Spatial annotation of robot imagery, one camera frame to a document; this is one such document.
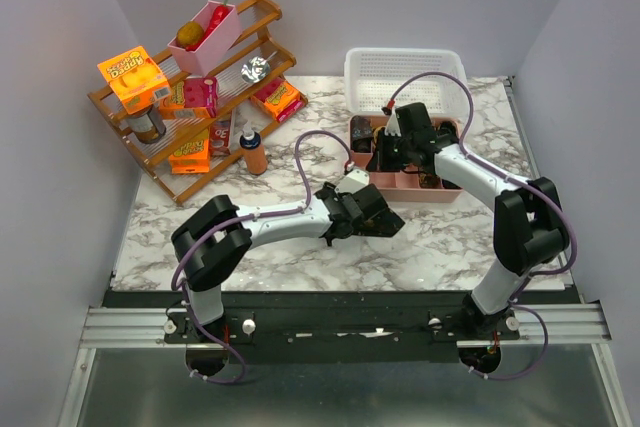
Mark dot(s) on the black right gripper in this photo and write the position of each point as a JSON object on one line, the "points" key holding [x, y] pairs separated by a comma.
{"points": [[378, 161]]}

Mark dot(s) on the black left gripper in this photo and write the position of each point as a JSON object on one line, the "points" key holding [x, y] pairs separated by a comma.
{"points": [[328, 187]]}

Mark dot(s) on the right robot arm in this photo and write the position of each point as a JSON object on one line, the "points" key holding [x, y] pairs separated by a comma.
{"points": [[529, 228]]}

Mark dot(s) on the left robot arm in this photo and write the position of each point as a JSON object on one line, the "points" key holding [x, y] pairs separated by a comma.
{"points": [[212, 242]]}

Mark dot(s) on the pink divided organizer box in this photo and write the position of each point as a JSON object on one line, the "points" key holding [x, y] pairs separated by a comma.
{"points": [[402, 186]]}

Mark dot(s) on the brown blue rolled tie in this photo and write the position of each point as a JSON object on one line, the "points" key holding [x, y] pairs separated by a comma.
{"points": [[361, 134]]}

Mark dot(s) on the colourful patterned rolled tie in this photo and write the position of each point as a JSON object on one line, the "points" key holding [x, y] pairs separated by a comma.
{"points": [[429, 181]]}

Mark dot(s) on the white perforated plastic basket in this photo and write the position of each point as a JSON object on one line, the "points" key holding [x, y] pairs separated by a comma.
{"points": [[375, 75]]}

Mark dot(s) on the orange pink box right shelf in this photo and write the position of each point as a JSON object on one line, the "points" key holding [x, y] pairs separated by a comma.
{"points": [[279, 99]]}

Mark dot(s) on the orange pump bottle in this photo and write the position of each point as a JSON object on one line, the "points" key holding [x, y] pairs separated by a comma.
{"points": [[253, 151]]}

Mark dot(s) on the silver metal scoop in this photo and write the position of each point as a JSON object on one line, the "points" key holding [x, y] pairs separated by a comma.
{"points": [[256, 69]]}

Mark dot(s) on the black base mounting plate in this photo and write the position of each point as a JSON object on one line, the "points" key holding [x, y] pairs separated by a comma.
{"points": [[329, 328]]}

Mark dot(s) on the red small carton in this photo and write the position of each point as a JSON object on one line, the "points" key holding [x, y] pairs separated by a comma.
{"points": [[221, 135]]}

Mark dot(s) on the wooden tiered shelf rack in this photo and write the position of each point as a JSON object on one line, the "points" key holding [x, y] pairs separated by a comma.
{"points": [[255, 40]]}

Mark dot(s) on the orange box bottom shelf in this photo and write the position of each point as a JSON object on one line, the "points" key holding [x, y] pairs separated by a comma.
{"points": [[193, 157]]}

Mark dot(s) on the pink rectangular bin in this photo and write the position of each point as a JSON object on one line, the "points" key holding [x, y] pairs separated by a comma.
{"points": [[212, 51]]}

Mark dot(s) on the pink orange sponge box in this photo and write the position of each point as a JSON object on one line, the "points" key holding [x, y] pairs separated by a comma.
{"points": [[192, 98]]}

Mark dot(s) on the red chili pepper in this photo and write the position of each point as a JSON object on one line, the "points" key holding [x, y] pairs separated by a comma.
{"points": [[218, 15]]}

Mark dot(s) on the brown round fruit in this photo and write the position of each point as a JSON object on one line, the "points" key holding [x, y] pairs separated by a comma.
{"points": [[189, 35]]}

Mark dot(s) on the dark glass jar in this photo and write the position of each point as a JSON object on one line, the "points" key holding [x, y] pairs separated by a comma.
{"points": [[147, 125]]}

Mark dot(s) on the orange Scrub Daddy box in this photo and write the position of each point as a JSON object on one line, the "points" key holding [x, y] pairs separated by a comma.
{"points": [[135, 78]]}

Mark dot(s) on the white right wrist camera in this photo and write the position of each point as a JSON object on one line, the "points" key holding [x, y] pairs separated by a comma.
{"points": [[392, 126]]}

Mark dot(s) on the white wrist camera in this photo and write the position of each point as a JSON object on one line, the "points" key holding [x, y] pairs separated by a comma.
{"points": [[392, 126], [352, 182]]}

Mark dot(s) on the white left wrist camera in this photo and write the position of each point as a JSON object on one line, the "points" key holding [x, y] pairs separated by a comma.
{"points": [[352, 182]]}

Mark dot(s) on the aluminium rail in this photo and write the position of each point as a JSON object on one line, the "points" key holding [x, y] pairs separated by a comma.
{"points": [[137, 328]]}

